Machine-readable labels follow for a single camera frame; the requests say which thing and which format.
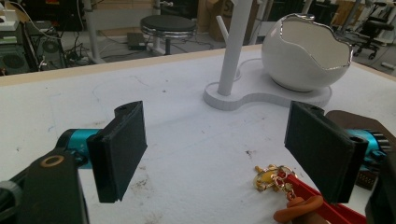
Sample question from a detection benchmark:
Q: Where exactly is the black office chair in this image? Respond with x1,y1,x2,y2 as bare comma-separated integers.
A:
347,2,396,61

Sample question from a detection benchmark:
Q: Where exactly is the white eggshell-shaped bowl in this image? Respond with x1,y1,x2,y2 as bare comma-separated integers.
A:
261,12,354,93

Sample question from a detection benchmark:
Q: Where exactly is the round black stool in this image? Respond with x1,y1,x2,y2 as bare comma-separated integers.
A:
139,14,198,57

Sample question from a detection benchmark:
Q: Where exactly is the black computer tower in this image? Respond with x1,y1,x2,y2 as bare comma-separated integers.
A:
25,21,67,70

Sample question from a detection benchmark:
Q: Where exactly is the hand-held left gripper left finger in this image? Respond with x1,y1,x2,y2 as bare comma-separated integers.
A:
65,100,149,204

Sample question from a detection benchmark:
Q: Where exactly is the white jewelry stand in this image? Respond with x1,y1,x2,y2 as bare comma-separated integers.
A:
203,0,332,112

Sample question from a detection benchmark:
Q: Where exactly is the dark flat box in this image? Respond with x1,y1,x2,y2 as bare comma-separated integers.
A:
126,32,148,51

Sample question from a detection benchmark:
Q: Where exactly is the white metal table leg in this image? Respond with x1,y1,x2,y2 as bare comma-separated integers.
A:
83,0,106,65

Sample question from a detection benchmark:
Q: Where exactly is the gold keychain with yellow charm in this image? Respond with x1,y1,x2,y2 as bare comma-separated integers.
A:
254,163,297,201

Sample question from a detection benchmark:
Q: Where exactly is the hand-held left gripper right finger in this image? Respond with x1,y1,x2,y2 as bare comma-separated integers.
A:
284,100,390,205

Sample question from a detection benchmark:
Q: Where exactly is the bundle of black cables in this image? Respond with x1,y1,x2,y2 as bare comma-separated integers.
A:
63,40,92,64

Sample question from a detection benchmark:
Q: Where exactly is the black speaker box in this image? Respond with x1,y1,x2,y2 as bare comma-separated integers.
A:
0,42,32,77

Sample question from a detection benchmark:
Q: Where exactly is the cardboard box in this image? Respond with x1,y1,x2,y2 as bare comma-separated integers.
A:
197,0,260,43

